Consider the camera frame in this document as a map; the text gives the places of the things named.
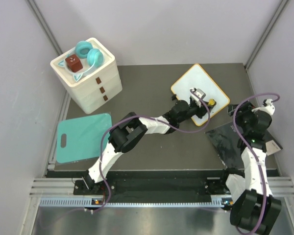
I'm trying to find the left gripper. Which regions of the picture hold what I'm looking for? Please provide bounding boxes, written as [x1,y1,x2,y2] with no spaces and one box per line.
[177,100,212,123]

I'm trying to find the yellow bone-shaped eraser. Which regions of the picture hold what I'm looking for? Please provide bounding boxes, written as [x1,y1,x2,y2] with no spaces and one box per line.
[207,99,216,107]

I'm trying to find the yellow-framed whiteboard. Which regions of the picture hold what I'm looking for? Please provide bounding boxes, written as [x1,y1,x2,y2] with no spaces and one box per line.
[171,64,230,126]

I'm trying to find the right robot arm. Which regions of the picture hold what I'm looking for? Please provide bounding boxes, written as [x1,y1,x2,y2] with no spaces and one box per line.
[219,99,282,235]

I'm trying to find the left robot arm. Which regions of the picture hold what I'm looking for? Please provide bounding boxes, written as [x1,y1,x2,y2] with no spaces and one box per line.
[82,95,216,194]

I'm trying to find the black flat box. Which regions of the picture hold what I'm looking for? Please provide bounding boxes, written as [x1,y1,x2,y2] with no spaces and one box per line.
[205,122,283,169]

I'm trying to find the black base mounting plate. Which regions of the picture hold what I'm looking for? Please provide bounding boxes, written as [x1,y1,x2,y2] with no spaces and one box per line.
[73,177,230,197]

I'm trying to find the teal cutting board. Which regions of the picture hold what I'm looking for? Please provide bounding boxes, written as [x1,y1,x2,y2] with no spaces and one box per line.
[56,113,112,164]

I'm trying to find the white three-drawer storage box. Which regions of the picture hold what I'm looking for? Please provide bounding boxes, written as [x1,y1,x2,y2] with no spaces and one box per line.
[50,38,123,114]

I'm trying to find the teal cat-ear headphones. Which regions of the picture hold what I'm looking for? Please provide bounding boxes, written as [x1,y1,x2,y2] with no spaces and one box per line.
[57,41,104,82]

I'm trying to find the brown cube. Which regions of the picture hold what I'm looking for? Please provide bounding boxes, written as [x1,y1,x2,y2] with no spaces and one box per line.
[65,54,83,72]

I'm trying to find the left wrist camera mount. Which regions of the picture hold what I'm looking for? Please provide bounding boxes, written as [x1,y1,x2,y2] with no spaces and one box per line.
[190,88,206,107]

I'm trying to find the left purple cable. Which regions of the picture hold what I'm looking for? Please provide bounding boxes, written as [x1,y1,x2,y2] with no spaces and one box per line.
[98,88,211,212]

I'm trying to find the grey slotted cable duct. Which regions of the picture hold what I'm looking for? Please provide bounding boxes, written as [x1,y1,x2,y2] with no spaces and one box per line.
[39,196,234,208]

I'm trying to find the aluminium frame rail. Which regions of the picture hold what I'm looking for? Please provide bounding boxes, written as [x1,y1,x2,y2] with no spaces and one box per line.
[29,178,74,197]

